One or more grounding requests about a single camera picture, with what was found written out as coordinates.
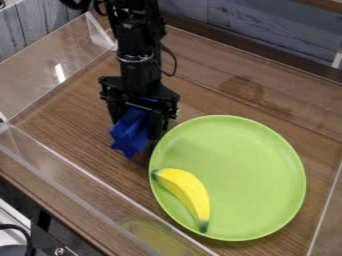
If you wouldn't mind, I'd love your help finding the black cable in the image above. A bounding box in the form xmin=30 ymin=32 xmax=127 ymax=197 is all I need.
xmin=0 ymin=223 xmax=34 ymax=256

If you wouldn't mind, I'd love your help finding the green round plate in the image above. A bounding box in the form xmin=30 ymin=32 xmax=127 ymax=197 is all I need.
xmin=148 ymin=115 xmax=307 ymax=241

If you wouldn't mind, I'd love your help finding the clear acrylic enclosure wall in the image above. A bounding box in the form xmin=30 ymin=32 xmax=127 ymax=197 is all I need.
xmin=0 ymin=11 xmax=342 ymax=256

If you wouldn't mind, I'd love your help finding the yellow toy banana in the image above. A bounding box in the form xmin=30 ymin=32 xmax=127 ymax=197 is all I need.
xmin=151 ymin=168 xmax=211 ymax=233

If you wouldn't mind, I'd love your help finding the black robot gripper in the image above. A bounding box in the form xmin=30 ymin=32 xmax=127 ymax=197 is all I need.
xmin=98 ymin=55 xmax=180 ymax=140

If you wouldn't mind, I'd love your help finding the black equipment box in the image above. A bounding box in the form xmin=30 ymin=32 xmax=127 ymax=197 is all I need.
xmin=30 ymin=225 xmax=103 ymax=256

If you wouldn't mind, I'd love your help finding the blue star-shaped block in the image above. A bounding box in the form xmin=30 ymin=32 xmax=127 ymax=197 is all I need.
xmin=110 ymin=105 xmax=152 ymax=159

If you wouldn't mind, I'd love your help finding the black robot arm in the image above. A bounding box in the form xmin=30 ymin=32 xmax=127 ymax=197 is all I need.
xmin=99 ymin=0 xmax=180 ymax=140

